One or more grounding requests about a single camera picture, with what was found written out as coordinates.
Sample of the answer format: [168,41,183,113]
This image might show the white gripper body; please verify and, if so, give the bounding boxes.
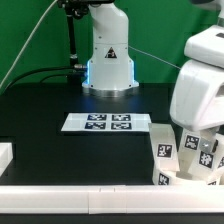
[170,60,224,131]

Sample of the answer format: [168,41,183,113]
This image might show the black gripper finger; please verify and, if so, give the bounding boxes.
[200,129,216,153]

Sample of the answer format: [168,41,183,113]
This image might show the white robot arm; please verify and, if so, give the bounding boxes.
[83,0,224,153]

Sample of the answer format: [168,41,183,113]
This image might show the white marker board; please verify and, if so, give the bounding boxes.
[62,113,151,132]

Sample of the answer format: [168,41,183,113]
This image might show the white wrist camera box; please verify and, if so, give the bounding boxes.
[184,25,224,68]

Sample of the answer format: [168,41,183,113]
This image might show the black cables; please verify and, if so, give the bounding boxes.
[0,66,88,98]

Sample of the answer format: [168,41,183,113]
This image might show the black camera stand pole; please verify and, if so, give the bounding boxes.
[57,0,88,84]

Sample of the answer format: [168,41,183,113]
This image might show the grey cable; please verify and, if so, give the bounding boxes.
[0,0,59,91]

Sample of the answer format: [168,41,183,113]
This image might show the white front fence rail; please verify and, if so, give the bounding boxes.
[0,186,224,214]

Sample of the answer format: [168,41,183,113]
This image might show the white fence rail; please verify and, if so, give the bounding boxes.
[0,143,13,176]
[0,186,224,214]

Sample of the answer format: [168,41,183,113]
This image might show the white left fence rail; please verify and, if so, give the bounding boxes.
[0,143,13,176]

